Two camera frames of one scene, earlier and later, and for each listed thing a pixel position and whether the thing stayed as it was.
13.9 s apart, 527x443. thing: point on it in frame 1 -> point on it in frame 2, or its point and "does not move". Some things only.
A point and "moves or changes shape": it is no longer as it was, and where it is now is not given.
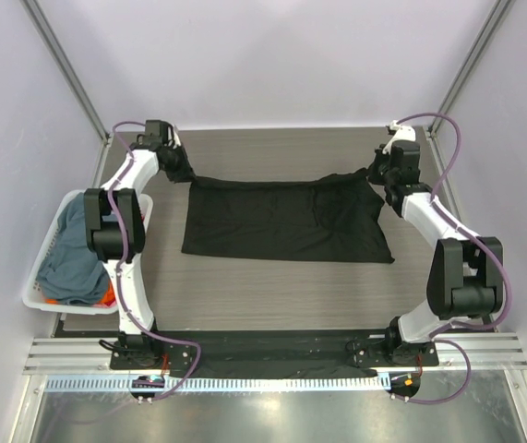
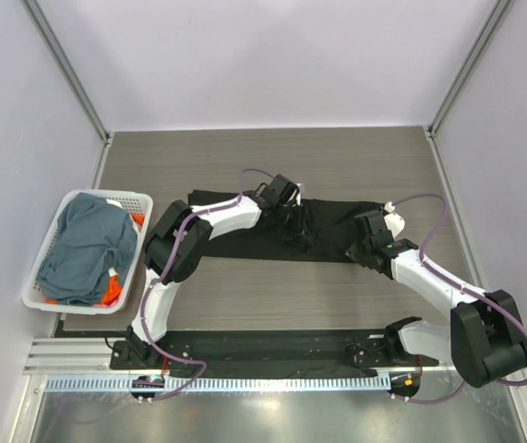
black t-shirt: [333, 218] moves or changes shape
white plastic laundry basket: [61, 278] does not move
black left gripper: [185, 173] -> [297, 235]
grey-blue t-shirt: [70, 273] does not move
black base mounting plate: [265, 354] does not move
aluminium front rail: [489, 353] does not move
